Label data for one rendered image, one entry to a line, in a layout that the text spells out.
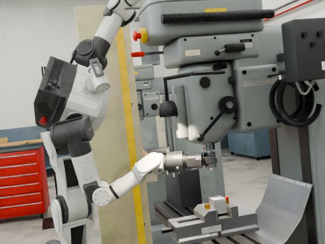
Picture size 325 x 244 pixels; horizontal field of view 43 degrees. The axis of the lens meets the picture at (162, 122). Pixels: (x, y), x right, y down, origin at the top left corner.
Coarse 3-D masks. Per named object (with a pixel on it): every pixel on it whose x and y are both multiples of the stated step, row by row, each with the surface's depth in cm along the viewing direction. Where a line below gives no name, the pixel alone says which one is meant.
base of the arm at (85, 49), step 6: (84, 42) 186; (90, 42) 185; (78, 48) 186; (84, 48) 185; (90, 48) 184; (72, 54) 187; (78, 54) 185; (84, 54) 184; (90, 54) 183; (78, 60) 186; (84, 60) 184
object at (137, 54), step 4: (132, 52) 171; (136, 52) 171; (140, 52) 171; (148, 52) 172; (152, 52) 173; (156, 52) 173; (160, 52) 173; (132, 56) 170; (136, 56) 171; (140, 56) 171
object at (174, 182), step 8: (192, 168) 216; (168, 176) 224; (176, 176) 212; (184, 176) 211; (192, 176) 212; (168, 184) 226; (176, 184) 214; (184, 184) 211; (192, 184) 212; (168, 192) 227; (176, 192) 215; (184, 192) 211; (192, 192) 212; (200, 192) 214; (176, 200) 217; (184, 200) 211; (192, 200) 213; (200, 200) 214
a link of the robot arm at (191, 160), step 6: (174, 156) 169; (180, 156) 169; (186, 156) 168; (192, 156) 168; (198, 156) 166; (174, 162) 169; (180, 162) 168; (186, 162) 169; (192, 162) 167; (198, 162) 165; (174, 168) 169; (180, 168) 169
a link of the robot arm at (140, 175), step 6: (150, 156) 170; (156, 156) 169; (138, 162) 170; (144, 162) 169; (150, 162) 169; (156, 162) 168; (138, 168) 169; (144, 168) 168; (150, 168) 168; (138, 174) 169; (144, 174) 168; (138, 180) 171; (144, 180) 173
